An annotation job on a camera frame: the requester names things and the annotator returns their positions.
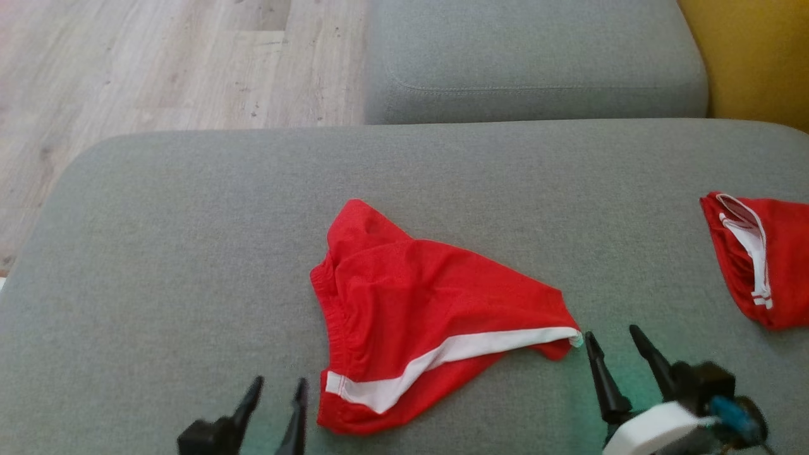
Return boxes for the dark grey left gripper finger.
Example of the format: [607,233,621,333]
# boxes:
[230,376,265,438]
[274,379,309,455]

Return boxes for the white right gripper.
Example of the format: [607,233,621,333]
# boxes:
[585,325,721,455]

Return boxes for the red shorts with white stripe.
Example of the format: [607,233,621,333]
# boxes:
[310,199,584,437]

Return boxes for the red Bulls 23 jersey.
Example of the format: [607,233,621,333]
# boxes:
[699,191,809,331]

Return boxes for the small grey fabric sofa section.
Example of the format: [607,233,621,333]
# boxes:
[363,0,710,125]

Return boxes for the yellow fabric sofa section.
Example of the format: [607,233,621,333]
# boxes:
[678,0,809,133]

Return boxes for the blue right camera connector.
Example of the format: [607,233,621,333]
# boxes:
[709,396,750,437]

